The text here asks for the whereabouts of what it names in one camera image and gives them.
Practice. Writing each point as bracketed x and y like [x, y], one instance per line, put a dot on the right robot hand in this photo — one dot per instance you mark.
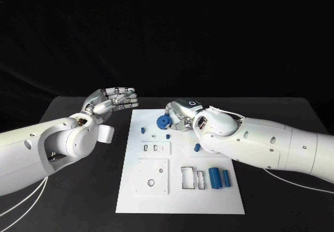
[185, 107]

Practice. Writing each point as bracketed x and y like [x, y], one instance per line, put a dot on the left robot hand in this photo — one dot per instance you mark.
[104, 101]

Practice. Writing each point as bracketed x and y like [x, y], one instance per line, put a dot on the blue gear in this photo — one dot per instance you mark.
[164, 121]

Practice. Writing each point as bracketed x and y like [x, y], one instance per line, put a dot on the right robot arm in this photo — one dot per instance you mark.
[261, 141]

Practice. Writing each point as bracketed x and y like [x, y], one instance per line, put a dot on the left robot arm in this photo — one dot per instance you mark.
[27, 154]

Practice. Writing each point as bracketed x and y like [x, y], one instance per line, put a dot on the white task board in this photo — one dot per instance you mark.
[182, 199]

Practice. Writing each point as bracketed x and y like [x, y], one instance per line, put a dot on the thick blue cylinder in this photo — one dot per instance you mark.
[215, 178]

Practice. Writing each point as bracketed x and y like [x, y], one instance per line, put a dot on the thin blue cylinder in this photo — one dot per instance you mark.
[227, 178]

